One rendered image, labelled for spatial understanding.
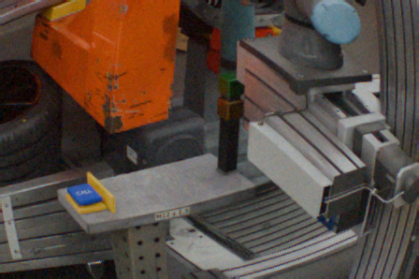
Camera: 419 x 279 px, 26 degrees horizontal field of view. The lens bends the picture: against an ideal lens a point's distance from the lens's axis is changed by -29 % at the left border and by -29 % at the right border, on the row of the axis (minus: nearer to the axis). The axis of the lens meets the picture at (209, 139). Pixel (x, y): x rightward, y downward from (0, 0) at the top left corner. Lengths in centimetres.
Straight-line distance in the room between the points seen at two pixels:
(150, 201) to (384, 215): 57
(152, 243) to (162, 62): 39
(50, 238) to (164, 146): 47
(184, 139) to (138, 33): 47
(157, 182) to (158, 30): 32
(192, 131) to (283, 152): 86
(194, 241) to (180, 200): 59
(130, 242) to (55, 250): 34
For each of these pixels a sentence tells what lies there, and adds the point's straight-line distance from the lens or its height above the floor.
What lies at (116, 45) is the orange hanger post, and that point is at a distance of 243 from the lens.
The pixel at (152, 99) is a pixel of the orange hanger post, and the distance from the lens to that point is 254.
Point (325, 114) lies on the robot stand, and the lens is 208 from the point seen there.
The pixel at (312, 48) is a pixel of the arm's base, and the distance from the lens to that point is 212.
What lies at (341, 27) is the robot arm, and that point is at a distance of 197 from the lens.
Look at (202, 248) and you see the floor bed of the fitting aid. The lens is 295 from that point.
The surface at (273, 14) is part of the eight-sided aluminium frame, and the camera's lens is 304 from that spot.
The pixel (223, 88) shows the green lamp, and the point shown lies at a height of 64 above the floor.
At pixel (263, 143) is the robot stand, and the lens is 206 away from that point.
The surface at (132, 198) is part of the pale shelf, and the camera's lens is 241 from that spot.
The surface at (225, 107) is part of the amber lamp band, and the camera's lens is 245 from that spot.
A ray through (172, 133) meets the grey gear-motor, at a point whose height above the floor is 39.
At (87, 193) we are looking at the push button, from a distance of 235.
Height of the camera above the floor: 161
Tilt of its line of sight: 26 degrees down
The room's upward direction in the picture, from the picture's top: 3 degrees clockwise
